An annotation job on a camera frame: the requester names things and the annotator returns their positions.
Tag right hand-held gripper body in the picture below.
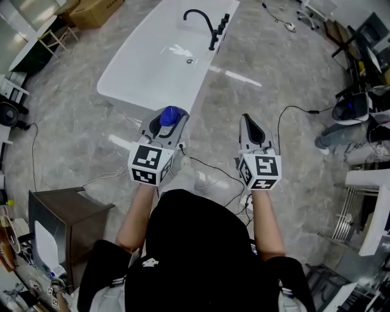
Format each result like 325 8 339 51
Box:
234 146 283 191

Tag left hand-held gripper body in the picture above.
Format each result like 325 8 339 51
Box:
127 133 179 187

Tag blue plastic bottle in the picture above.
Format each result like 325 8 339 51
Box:
160 105 188 127

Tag white bathtub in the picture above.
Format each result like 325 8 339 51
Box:
96 0 241 114

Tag person's left forearm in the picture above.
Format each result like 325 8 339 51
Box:
115 182 160 254

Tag person's right forearm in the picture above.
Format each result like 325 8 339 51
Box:
248 189 286 263

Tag person's light trousers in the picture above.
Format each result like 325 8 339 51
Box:
158 164 199 200

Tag brown wooden cabinet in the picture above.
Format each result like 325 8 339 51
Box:
27 186 116 295

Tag person's black shirt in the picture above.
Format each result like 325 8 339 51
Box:
77 188 316 312

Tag black curved faucet spout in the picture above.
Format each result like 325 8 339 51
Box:
183 9 215 35

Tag cardboard box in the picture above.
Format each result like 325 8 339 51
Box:
69 0 126 30
54 0 81 27

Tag light wooden chair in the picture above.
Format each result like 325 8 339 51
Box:
37 25 80 59

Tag white office chair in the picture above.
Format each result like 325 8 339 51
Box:
296 0 338 32

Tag black cable with adapter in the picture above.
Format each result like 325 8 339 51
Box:
276 105 336 147

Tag white floor cable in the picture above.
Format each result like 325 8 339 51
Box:
81 163 135 188

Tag black cable on socket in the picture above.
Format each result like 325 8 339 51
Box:
178 144 246 208

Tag metal wire rack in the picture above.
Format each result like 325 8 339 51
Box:
317 182 364 245

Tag thin black floor cable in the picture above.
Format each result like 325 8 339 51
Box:
25 122 40 193

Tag black frame table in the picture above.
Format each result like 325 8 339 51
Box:
322 18 367 59

